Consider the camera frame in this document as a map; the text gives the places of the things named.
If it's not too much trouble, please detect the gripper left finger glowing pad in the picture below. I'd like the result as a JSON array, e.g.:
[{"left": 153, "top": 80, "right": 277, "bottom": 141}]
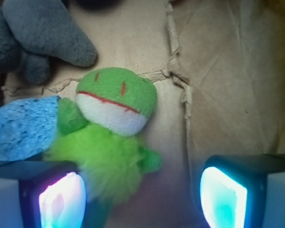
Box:
[{"left": 0, "top": 161, "right": 86, "bottom": 228}]

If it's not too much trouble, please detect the brown paper bag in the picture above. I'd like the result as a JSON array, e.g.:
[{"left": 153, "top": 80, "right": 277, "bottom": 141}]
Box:
[{"left": 0, "top": 0, "right": 285, "bottom": 228}]

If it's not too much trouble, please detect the blue sponge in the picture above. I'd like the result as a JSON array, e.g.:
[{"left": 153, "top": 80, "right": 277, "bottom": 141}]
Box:
[{"left": 0, "top": 95, "right": 60, "bottom": 162}]

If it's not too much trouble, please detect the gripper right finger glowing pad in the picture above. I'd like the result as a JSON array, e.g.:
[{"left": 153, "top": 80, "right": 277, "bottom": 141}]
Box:
[{"left": 199, "top": 154, "right": 285, "bottom": 228}]

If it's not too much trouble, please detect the green plush frog toy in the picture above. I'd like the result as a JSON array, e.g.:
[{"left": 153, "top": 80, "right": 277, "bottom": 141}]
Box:
[{"left": 45, "top": 67, "right": 162, "bottom": 228}]

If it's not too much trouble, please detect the grey plush mouse toy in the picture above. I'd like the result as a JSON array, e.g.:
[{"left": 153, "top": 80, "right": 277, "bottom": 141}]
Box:
[{"left": 0, "top": 0, "right": 97, "bottom": 84}]

